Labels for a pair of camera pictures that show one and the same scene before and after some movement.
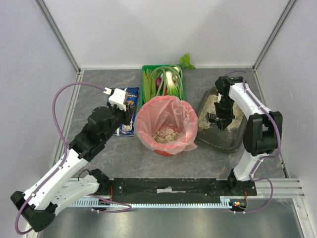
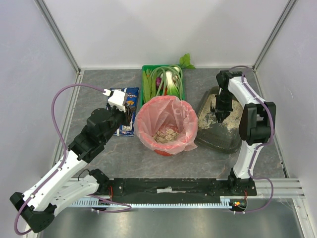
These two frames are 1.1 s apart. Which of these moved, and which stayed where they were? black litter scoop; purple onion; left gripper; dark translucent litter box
Moved: black litter scoop
Stayed: dark translucent litter box; left gripper; purple onion
